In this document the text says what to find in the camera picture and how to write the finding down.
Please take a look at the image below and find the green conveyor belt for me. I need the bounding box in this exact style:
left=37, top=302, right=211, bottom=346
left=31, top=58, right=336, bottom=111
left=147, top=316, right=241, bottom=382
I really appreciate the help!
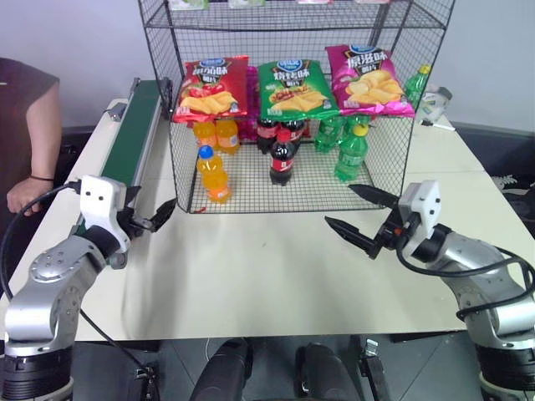
left=66, top=77, right=173, bottom=212

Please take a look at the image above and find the cola bottle red cap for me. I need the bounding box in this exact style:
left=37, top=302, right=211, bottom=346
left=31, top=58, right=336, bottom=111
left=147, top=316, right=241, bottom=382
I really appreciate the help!
left=268, top=129, right=299, bottom=187

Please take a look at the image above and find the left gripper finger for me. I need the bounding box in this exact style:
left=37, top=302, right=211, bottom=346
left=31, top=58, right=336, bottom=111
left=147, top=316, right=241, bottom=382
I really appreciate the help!
left=137, top=197, right=178, bottom=233
left=125, top=185, right=142, bottom=211

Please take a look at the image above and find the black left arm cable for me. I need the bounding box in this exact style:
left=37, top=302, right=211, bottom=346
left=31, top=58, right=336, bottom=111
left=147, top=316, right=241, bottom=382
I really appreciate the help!
left=0, top=180, right=84, bottom=302

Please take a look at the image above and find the black table leg bracket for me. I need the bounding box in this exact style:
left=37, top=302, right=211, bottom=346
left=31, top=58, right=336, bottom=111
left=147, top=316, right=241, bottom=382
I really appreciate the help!
left=359, top=338, right=393, bottom=401
left=133, top=364, right=161, bottom=401

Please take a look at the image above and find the person's dark maroon shirt torso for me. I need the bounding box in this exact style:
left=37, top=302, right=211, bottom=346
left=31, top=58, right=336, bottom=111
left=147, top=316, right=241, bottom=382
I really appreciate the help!
left=0, top=57, right=62, bottom=197

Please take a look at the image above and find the person's hand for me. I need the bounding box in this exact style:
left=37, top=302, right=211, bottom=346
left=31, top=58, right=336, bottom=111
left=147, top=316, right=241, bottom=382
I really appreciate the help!
left=6, top=176, right=56, bottom=217

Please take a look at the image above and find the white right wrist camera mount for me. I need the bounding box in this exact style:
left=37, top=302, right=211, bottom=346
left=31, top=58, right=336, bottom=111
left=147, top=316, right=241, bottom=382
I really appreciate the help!
left=396, top=180, right=442, bottom=256

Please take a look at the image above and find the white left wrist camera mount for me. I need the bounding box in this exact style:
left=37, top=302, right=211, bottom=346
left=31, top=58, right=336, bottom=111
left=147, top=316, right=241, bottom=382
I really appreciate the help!
left=78, top=175, right=130, bottom=254

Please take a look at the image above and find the red chips bag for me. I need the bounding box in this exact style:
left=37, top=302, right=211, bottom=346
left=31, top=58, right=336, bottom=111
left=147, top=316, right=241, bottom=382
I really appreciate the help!
left=172, top=55, right=251, bottom=124

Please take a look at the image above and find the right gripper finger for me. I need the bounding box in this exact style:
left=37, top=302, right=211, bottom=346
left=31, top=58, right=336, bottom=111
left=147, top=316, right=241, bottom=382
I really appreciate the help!
left=348, top=183, right=400, bottom=209
left=324, top=216, right=386, bottom=261

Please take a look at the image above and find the white marker pen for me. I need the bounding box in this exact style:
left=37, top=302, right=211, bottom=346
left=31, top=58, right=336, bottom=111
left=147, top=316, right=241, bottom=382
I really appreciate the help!
left=420, top=119, right=457, bottom=133

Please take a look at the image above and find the magenta chips bag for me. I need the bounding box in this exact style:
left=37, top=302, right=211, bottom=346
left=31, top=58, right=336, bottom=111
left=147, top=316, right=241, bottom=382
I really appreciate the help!
left=240, top=65, right=261, bottom=144
left=324, top=43, right=416, bottom=118

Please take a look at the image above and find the thin black cable under table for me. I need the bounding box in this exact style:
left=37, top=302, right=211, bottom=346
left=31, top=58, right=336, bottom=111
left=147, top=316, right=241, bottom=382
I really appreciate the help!
left=78, top=309, right=147, bottom=371

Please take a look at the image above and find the orange soda bottle blue cap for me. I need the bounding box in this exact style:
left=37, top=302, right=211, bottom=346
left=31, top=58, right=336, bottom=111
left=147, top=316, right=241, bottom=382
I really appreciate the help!
left=196, top=145, right=232, bottom=206

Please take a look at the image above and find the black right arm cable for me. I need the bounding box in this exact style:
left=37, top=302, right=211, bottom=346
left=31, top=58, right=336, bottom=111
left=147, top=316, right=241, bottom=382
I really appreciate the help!
left=395, top=233, right=535, bottom=322

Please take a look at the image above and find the black bag with white print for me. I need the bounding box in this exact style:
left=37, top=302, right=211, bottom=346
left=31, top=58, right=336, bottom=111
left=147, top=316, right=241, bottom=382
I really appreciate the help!
left=490, top=175, right=535, bottom=240

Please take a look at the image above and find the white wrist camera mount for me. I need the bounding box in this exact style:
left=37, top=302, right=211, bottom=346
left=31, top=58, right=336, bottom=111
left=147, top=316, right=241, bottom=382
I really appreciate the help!
left=396, top=180, right=442, bottom=256
left=78, top=175, right=130, bottom=254

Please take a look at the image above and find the white tape dispenser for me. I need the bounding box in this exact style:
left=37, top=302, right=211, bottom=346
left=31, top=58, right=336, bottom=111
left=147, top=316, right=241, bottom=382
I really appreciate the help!
left=419, top=86, right=454, bottom=123

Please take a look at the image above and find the black wire mesh shelf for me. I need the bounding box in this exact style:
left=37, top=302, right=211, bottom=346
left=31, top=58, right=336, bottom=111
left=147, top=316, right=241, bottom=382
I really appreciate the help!
left=137, top=0, right=457, bottom=216

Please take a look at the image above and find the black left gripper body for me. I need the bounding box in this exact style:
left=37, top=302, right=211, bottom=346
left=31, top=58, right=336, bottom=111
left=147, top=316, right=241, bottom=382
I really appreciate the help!
left=118, top=206, right=155, bottom=241

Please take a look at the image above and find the green chips bag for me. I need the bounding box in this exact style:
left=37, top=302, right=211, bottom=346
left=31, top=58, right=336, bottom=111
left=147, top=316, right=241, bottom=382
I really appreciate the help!
left=256, top=58, right=341, bottom=122

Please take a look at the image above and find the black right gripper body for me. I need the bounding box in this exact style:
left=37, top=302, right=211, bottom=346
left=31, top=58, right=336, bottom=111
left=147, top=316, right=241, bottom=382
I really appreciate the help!
left=375, top=207, right=414, bottom=251

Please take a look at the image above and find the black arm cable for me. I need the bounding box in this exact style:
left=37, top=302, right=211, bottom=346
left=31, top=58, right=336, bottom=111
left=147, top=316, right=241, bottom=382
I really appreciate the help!
left=395, top=233, right=535, bottom=322
left=0, top=180, right=84, bottom=302

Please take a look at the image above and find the dark rounded shape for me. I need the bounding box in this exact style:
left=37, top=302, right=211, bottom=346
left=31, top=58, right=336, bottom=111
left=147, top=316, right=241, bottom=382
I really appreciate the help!
left=189, top=338, right=254, bottom=401
left=293, top=342, right=365, bottom=401

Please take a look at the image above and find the green soda bottle yellow cap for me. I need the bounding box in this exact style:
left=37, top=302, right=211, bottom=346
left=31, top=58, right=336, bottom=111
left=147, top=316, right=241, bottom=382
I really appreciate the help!
left=334, top=124, right=371, bottom=184
left=402, top=63, right=432, bottom=110

